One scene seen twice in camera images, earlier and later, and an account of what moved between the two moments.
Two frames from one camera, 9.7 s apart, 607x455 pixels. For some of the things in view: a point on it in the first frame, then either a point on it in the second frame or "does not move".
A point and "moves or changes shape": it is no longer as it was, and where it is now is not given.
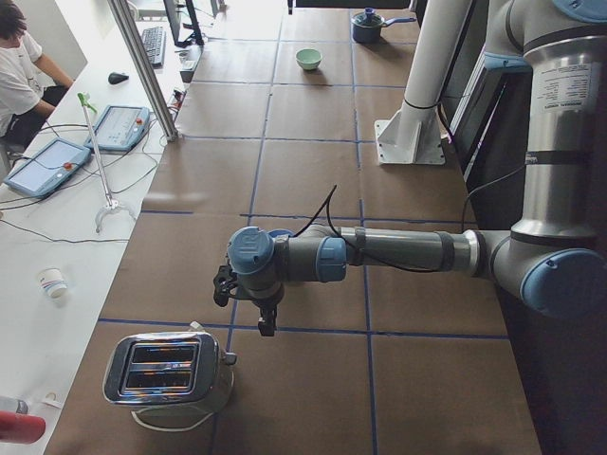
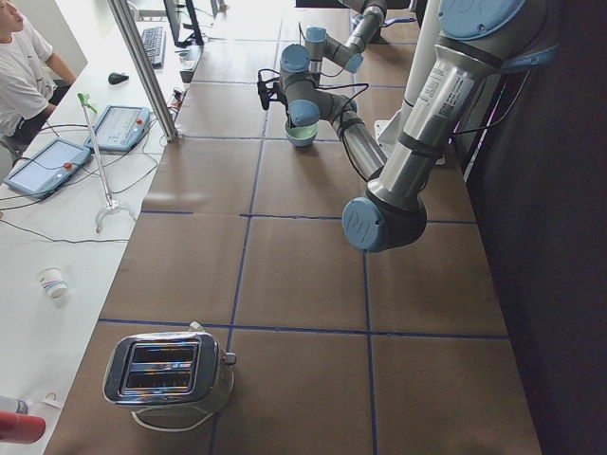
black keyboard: (155, 39) does not move
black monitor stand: (174, 21) does not move
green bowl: (308, 59) moves or changes shape
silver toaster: (182, 372) does not move
